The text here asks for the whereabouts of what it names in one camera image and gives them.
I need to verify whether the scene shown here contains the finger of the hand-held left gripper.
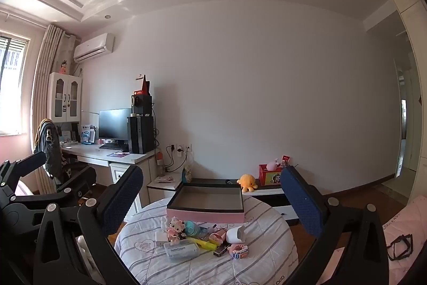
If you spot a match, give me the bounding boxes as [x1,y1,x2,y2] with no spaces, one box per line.
[10,188,81,216]
[0,151,46,202]

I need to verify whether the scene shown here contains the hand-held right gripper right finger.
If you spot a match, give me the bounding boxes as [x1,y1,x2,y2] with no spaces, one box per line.
[280,166,390,285]

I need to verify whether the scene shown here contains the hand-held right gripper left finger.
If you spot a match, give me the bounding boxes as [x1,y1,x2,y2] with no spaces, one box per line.
[33,165,144,285]

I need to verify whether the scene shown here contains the white plastic holder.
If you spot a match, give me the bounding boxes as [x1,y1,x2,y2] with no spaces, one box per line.
[226,227,248,244]

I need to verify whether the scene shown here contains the teal round container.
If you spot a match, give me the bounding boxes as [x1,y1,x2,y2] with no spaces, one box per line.
[183,221,203,237]

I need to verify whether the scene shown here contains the clear plastic floss box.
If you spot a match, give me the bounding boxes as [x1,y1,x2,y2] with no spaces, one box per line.
[163,242,201,262]

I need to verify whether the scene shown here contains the pink box with green rim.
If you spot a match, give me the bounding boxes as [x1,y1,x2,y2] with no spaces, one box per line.
[166,185,246,224]

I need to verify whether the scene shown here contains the yellow highlighter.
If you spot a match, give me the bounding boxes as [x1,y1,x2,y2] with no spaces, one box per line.
[187,236,217,251]

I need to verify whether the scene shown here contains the rose gold tape roll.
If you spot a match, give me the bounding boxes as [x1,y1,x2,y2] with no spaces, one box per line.
[210,229,228,246]

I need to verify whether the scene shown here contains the black printed jacket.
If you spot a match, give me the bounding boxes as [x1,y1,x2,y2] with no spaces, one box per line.
[33,120,62,173]

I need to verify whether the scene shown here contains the black office chair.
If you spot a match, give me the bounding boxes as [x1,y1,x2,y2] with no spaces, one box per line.
[33,120,98,199]

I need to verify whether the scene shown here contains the red cartoon storage box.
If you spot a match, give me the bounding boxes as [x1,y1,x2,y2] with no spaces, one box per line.
[259,164,284,186]

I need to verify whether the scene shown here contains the white nightstand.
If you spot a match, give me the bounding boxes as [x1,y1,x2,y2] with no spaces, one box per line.
[147,173,183,206]

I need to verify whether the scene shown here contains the yellow octopus plush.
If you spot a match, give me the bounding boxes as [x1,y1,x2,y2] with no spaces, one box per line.
[238,174,259,194]

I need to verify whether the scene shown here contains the white desk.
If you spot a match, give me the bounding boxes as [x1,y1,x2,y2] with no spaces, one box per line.
[62,141,158,209]

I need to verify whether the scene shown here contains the blue packaging box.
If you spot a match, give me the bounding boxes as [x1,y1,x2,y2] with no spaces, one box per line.
[81,125,97,144]

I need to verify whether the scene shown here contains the black computer tower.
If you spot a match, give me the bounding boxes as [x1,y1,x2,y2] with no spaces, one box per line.
[127,116,156,155]

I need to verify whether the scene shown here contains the white glass-door cabinet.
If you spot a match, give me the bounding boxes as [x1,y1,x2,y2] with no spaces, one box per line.
[47,72,82,124]

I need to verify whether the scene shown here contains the black computer monitor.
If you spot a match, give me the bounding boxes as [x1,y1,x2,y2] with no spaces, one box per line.
[99,108,133,140]

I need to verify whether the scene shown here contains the window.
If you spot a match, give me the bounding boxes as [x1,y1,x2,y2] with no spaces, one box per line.
[0,34,31,136]

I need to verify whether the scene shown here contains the beige curtain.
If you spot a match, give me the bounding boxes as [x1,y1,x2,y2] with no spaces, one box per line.
[31,25,74,185]

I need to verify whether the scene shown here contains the black speaker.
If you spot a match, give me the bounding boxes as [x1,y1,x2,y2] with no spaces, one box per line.
[131,95,153,116]

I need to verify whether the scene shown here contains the black eyeglasses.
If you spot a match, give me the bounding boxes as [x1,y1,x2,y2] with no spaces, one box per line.
[387,233,414,261]

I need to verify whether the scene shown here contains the pink bedsheet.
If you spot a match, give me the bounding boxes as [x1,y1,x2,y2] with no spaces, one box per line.
[314,195,427,285]

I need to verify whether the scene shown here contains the white air conditioner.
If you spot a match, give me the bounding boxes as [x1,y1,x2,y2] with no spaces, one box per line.
[73,33,115,64]

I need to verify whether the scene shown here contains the black power cables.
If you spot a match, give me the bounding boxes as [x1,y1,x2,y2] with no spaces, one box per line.
[166,145,187,173]

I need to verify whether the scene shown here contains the white wall socket row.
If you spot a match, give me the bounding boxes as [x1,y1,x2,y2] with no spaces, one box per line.
[167,144,193,154]

